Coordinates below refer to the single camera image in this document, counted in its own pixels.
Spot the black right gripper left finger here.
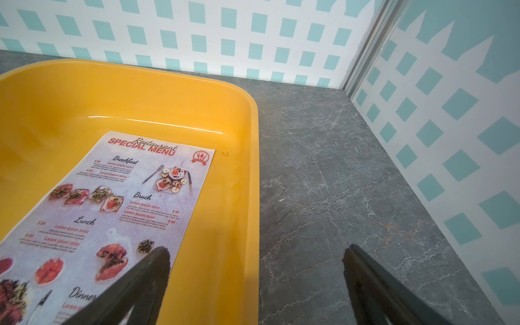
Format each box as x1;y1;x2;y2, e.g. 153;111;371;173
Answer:
65;246;171;324

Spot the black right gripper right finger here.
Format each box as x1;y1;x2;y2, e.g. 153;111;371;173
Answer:
343;245;450;324

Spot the pink special menu sheet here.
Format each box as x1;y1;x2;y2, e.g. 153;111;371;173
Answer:
1;131;215;324

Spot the yellow plastic tray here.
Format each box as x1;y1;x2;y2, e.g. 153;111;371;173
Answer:
1;60;259;324

